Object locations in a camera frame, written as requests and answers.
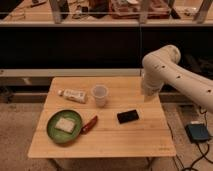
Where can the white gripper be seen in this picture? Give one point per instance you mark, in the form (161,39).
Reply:
(149,95)

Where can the black eraser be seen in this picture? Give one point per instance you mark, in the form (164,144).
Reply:
(127,116)

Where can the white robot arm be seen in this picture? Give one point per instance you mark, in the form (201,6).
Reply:
(161,67)

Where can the white sponge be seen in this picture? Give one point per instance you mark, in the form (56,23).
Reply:
(65,124)

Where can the clear plastic cup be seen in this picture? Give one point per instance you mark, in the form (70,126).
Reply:
(100,93)

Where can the wooden table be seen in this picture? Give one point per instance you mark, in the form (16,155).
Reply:
(149,136)

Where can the blue foot pedal box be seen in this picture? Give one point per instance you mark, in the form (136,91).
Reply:
(197,133)

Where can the white tube bottle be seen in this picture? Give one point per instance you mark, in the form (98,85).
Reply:
(73,95)

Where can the red tray on shelf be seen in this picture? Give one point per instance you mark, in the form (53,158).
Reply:
(131,9)

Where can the green plate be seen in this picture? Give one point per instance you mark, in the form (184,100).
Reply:
(59,136)

